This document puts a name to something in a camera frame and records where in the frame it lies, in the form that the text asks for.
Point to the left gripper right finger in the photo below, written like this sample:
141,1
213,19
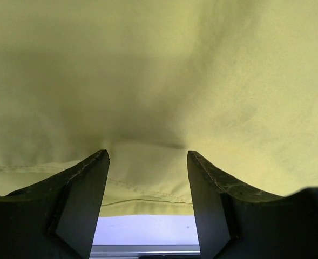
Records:
237,220

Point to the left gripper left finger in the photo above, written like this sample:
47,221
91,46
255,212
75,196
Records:
56,217

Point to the yellow-green trousers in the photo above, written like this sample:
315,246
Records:
236,81

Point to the aluminium rail frame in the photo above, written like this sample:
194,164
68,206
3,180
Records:
145,251

